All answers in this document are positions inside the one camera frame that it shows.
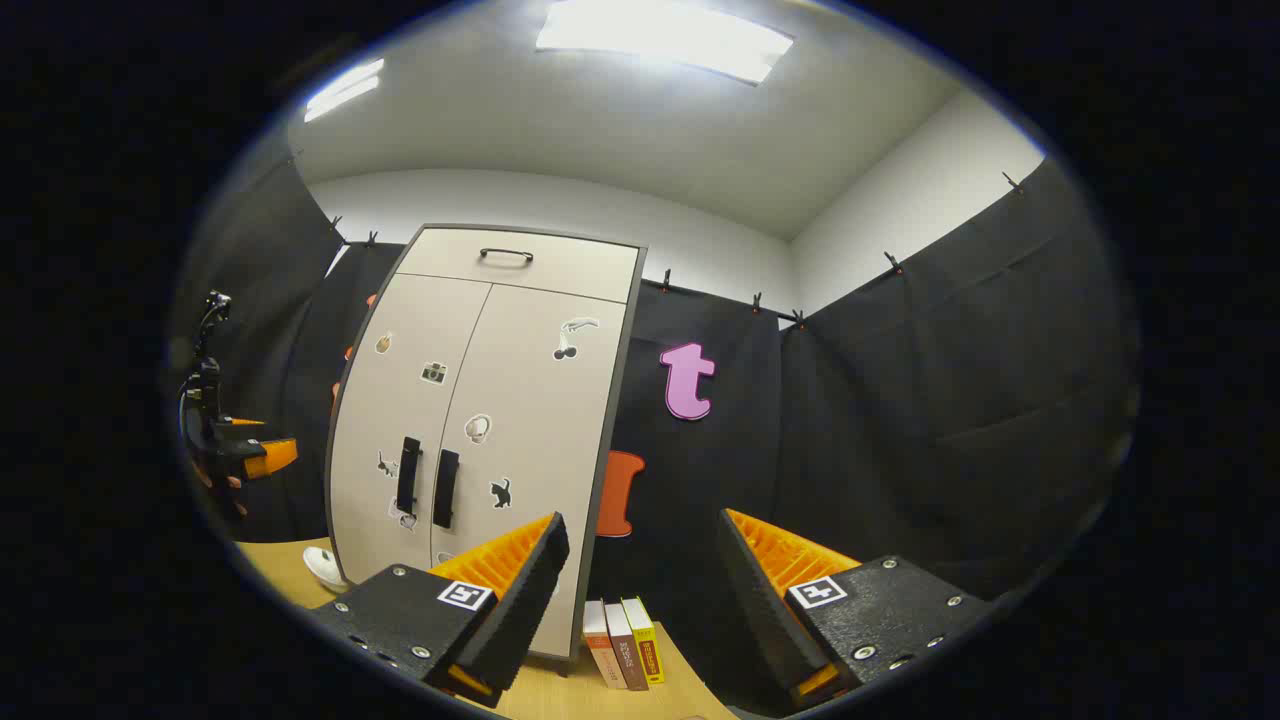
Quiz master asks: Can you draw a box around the large ceiling light panel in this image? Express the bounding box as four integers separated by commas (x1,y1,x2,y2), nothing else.
535,0,796,86

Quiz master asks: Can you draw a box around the white round object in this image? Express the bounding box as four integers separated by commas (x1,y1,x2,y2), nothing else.
302,546,349,593

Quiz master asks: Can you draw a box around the beige double-door shoe cabinet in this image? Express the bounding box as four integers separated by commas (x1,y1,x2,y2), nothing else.
323,224,648,661

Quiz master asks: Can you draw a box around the camera-sticker shoe cabinet door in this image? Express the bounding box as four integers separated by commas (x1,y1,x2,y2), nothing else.
328,272,493,586

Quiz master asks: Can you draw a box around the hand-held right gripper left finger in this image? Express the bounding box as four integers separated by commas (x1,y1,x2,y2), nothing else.
305,512,571,709

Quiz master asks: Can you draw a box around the red and white book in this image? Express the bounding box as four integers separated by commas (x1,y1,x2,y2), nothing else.
583,600,628,691

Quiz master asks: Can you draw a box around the black backdrop cloth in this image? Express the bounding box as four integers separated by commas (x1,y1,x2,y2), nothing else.
170,130,1141,716

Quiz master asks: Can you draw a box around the brown book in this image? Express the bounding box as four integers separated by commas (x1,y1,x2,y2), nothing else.
604,602,649,691

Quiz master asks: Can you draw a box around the headphone-sticker shoe cabinet door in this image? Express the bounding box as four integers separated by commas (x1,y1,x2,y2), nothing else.
430,283,629,659

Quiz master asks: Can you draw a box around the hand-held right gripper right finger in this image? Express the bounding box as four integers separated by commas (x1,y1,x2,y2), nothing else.
716,508,996,713

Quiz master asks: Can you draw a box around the small ceiling light panel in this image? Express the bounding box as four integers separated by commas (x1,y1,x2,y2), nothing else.
303,58,386,124

